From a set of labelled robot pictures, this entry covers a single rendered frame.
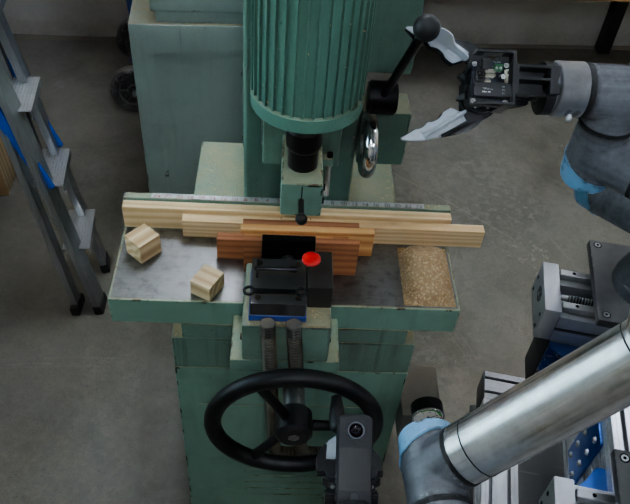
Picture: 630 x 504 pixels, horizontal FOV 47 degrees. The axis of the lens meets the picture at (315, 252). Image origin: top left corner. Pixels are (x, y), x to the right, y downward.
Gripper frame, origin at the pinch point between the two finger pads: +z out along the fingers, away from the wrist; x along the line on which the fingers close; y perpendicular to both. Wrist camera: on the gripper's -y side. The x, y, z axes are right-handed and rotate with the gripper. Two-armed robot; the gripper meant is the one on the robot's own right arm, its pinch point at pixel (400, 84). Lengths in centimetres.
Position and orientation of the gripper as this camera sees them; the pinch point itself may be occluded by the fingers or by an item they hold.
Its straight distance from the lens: 103.7
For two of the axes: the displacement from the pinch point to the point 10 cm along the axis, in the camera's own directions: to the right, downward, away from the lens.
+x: -0.4, 10.0, 0.0
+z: -10.0, -0.4, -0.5
